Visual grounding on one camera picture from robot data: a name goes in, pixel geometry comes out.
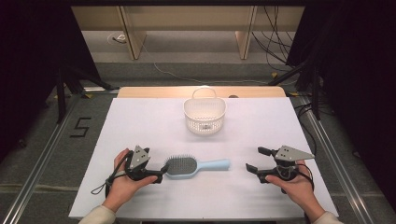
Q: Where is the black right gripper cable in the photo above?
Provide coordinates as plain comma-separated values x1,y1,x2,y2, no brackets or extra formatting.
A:
297,162,316,191

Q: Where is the white plastic basket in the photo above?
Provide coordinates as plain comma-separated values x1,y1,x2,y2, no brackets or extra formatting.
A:
182,87,228,136

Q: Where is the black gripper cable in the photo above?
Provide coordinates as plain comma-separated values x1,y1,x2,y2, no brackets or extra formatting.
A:
297,162,316,191
90,150,134,198

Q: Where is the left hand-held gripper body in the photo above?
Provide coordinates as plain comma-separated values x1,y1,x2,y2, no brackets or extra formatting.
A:
125,145,157,182

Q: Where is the person's left hand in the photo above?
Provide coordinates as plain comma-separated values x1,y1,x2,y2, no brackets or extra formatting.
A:
102,147,159,214

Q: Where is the person's right hand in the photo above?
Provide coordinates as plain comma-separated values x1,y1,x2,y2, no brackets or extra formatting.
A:
264,160,315,217

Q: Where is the white floor cable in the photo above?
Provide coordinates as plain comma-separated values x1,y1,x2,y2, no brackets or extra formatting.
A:
140,42,301,87

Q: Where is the black curtain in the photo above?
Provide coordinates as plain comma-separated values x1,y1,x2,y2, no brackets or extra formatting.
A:
0,0,102,164
285,0,396,216

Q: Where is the aluminium floor rail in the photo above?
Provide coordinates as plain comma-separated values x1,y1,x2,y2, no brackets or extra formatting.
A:
0,92,82,224
297,94,376,224

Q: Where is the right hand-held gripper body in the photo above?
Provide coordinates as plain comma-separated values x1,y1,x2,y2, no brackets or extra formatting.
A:
270,145,316,183

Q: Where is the beige desk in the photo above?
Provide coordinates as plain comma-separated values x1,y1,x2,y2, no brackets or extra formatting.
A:
71,5,305,61

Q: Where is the white table sheet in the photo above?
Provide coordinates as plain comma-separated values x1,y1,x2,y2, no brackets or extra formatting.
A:
68,97,340,220

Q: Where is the black metal stand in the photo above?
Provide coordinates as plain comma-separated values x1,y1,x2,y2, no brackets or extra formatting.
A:
55,61,121,125
266,57,322,121

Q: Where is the bundle of black cables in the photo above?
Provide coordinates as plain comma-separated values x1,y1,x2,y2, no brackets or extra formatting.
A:
251,5,297,73

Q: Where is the wooden table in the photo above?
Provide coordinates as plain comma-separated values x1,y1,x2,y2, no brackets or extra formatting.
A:
117,85,287,100

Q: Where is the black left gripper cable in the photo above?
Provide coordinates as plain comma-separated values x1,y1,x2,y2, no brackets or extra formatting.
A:
90,150,134,198

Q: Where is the light blue hairbrush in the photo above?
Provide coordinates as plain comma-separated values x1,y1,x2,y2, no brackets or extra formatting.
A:
163,154,232,181

